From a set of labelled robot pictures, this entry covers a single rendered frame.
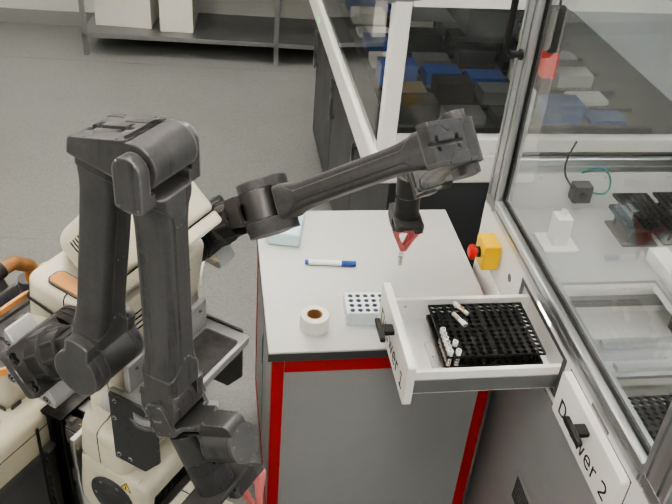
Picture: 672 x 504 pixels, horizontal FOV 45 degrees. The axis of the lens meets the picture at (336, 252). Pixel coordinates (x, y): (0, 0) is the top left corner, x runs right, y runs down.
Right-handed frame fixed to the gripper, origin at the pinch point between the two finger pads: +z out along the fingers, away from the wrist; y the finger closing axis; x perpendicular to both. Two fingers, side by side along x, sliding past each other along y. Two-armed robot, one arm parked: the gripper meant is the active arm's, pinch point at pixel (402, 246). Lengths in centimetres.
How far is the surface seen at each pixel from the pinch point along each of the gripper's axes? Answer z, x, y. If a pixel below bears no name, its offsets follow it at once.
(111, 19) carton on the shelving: 82, 114, 368
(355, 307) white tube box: 17.6, 10.4, -0.4
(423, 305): 10.0, -3.9, -9.8
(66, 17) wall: 95, 150, 408
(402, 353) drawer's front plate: 5.3, 5.2, -30.2
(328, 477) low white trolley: 68, 17, -12
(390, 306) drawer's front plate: 4.5, 5.4, -15.9
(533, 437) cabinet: 33, -28, -32
